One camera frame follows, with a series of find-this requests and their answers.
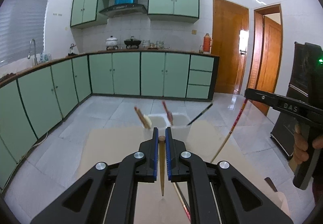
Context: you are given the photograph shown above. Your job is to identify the black wok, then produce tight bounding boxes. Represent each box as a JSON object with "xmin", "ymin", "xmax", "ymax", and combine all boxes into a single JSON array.
[{"xmin": 124, "ymin": 36, "xmax": 142, "ymax": 49}]

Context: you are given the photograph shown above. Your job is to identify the green lower kitchen cabinets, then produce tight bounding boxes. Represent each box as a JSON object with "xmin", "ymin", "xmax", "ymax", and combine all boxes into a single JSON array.
[{"xmin": 1, "ymin": 50, "xmax": 219, "ymax": 188}]

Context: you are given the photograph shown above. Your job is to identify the wooden door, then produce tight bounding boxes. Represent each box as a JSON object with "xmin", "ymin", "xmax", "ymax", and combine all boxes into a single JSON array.
[
  {"xmin": 246, "ymin": 4, "xmax": 283, "ymax": 116},
  {"xmin": 211, "ymin": 0, "xmax": 249, "ymax": 94}
]

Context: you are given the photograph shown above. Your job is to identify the orange thermos flask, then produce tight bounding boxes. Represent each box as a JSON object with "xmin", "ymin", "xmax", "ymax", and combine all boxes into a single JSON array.
[{"xmin": 202, "ymin": 33, "xmax": 212, "ymax": 53}]

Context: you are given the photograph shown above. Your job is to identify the black range hood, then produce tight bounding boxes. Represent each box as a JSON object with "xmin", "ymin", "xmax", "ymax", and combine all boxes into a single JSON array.
[{"xmin": 99, "ymin": 3, "xmax": 148, "ymax": 18}]

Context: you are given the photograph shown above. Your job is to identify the person's right hand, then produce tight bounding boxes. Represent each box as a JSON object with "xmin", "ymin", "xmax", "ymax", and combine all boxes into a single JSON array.
[{"xmin": 294, "ymin": 124, "xmax": 323, "ymax": 164}]

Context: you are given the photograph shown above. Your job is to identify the chrome sink faucet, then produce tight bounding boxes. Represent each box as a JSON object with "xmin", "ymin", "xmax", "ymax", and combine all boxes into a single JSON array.
[{"xmin": 27, "ymin": 38, "xmax": 38, "ymax": 66}]

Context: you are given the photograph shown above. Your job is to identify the window blinds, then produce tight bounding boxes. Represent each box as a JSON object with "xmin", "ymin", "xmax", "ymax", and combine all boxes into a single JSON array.
[{"xmin": 1, "ymin": 0, "xmax": 48, "ymax": 66}]

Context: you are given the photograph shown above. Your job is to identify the white cooking pot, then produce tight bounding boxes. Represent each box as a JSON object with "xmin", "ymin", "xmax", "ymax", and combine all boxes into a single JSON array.
[{"xmin": 105, "ymin": 36, "xmax": 119, "ymax": 50}]

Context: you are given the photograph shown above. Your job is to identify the dark-tipped wooden chopstick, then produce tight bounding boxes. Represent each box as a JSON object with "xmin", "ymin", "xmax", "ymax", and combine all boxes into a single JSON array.
[{"xmin": 158, "ymin": 135, "xmax": 165, "ymax": 197}]

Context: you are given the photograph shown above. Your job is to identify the tan wooden chopstick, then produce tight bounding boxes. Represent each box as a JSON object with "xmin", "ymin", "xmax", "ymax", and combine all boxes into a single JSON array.
[{"xmin": 210, "ymin": 99, "xmax": 248, "ymax": 163}]

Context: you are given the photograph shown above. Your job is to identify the white plastic utensil holder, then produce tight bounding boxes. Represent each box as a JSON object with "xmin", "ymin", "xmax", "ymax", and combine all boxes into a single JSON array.
[{"xmin": 144, "ymin": 113, "xmax": 191, "ymax": 142}]

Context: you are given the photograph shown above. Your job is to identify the black appliance on floor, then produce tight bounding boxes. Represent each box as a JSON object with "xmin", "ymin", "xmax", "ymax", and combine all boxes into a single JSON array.
[{"xmin": 271, "ymin": 42, "xmax": 322, "ymax": 160}]

